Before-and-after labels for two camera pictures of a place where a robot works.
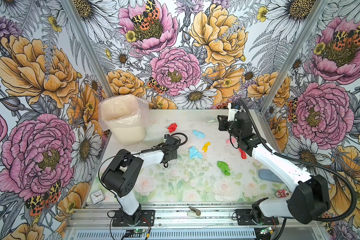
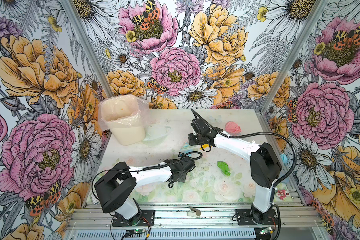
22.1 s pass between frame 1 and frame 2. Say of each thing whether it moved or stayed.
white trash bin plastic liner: stayed
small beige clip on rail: stayed
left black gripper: moved
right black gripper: moved
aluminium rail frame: stayed
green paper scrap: stayed
